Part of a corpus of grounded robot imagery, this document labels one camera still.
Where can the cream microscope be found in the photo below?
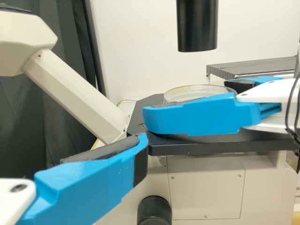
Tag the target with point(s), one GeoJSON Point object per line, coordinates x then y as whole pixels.
{"type": "Point", "coordinates": [199, 187]}

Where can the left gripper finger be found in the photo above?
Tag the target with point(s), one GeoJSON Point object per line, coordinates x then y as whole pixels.
{"type": "Point", "coordinates": [82, 192]}

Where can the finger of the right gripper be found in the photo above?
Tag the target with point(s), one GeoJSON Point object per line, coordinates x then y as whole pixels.
{"type": "Point", "coordinates": [199, 117]}

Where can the petri dish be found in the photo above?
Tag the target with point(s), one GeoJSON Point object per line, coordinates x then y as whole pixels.
{"type": "Point", "coordinates": [187, 92]}

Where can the black platform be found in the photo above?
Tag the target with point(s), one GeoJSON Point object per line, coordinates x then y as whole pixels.
{"type": "Point", "coordinates": [257, 65]}

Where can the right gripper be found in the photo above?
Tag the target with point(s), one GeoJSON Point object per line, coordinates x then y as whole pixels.
{"type": "Point", "coordinates": [290, 93]}

